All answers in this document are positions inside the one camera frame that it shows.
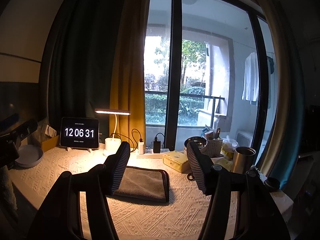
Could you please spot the steel bowl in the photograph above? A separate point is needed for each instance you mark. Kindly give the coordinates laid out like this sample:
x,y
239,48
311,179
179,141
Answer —
x,y
199,141

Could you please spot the white usb charger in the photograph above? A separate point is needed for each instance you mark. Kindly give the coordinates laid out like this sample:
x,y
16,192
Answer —
x,y
141,146

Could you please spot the black power adapter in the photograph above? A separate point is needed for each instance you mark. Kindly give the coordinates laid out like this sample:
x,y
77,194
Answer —
x,y
156,146

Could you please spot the soft tissue pack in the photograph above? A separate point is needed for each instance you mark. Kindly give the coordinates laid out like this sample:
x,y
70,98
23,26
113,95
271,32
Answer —
x,y
227,164

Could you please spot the yellow tissue box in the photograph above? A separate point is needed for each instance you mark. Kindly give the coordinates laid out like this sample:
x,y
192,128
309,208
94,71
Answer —
x,y
177,161

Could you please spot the black scissors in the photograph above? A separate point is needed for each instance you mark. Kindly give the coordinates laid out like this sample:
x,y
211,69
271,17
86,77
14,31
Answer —
x,y
190,176

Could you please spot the white power strip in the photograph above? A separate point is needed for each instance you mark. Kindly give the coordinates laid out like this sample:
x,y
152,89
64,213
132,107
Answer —
x,y
148,153

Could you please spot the dark green curtain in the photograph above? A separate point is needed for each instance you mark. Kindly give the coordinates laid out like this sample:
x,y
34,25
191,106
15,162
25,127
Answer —
x,y
82,59

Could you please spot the steel tumbler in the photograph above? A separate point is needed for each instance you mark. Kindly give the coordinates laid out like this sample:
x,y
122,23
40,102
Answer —
x,y
242,159

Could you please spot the white round plate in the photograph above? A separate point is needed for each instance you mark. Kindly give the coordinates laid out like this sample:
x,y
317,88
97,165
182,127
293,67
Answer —
x,y
29,156

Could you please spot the yellow curtain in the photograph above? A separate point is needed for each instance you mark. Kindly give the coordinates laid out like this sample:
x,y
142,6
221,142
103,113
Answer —
x,y
127,83

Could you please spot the purple and grey towel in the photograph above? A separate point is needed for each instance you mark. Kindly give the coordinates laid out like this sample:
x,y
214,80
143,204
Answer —
x,y
144,185

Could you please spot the white hanging shirt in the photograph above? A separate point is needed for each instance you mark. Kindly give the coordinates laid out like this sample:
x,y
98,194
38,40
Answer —
x,y
251,79

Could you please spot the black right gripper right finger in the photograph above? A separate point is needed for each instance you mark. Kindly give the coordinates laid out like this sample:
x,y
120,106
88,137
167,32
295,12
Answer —
x,y
202,169

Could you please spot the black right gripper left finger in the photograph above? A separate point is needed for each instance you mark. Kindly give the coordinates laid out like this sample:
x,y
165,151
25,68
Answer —
x,y
115,166

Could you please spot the white perforated basket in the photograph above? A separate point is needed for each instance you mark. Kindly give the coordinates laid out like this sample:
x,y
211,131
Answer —
x,y
213,148

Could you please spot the cardboard box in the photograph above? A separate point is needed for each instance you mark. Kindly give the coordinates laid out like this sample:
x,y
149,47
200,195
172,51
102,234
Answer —
x,y
50,143

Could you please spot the tablet showing clock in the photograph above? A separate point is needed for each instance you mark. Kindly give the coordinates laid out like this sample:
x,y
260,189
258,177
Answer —
x,y
80,133

